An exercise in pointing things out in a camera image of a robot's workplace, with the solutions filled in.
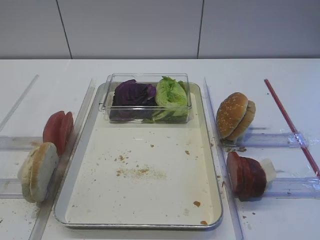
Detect red meat patty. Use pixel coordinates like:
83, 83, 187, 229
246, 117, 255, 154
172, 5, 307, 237
236, 156, 252, 201
239, 157, 260, 202
247, 157, 267, 198
226, 151, 243, 193

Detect clear plastic container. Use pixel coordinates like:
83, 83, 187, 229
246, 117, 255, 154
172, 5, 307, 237
100, 73, 192, 124

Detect clear rail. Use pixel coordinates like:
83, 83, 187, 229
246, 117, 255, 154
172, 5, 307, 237
262, 176, 320, 199
220, 132, 309, 148
0, 136, 43, 151
0, 178, 24, 199

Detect purple cabbage leaves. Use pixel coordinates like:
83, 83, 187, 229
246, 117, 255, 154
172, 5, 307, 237
109, 79, 156, 122

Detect clear long divider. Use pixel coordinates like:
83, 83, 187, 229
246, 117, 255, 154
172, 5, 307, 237
29, 78, 96, 240
203, 77, 245, 240

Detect white pusher block lower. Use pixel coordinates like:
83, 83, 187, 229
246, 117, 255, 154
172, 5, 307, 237
260, 158, 277, 184

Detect red meat patty front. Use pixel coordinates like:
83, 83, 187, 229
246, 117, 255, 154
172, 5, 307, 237
226, 151, 243, 193

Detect tomato slice left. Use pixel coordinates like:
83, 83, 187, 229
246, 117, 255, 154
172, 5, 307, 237
42, 111, 65, 146

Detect clear strip far left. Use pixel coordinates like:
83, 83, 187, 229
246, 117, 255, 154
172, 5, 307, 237
0, 74, 40, 131

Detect metal baking tray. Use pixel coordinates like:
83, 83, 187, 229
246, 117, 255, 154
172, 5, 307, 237
54, 83, 223, 230

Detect clear rail lower left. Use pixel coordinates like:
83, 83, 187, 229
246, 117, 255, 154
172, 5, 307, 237
0, 178, 24, 199

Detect green lettuce leaves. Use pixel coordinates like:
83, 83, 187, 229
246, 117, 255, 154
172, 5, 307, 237
143, 76, 189, 124

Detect clear rail upper right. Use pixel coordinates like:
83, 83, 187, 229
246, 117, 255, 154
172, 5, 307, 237
220, 132, 309, 148

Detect clear rail upper left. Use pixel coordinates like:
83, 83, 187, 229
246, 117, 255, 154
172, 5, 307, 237
0, 136, 43, 151

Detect sesame top bun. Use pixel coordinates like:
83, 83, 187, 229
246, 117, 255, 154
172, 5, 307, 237
216, 92, 249, 139

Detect red plastic strip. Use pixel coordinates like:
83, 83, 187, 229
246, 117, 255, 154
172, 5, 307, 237
264, 79, 320, 178

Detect bread slice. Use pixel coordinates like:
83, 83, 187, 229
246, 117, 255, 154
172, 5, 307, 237
17, 146, 39, 203
30, 142, 59, 203

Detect tomato slice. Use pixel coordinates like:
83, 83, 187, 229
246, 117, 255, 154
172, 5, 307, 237
55, 111, 74, 156
42, 111, 65, 146

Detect clear rail lower right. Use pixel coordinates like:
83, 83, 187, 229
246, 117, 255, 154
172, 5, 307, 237
262, 176, 320, 199

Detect clear long divider left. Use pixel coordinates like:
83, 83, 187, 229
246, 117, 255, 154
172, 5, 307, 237
29, 78, 96, 240

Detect clear long divider right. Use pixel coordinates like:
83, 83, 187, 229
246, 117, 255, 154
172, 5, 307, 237
203, 77, 245, 240

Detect tomato slice right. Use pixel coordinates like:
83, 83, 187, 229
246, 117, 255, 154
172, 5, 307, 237
55, 111, 74, 156

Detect plain bun half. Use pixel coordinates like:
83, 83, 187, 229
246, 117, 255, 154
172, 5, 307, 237
226, 100, 256, 141

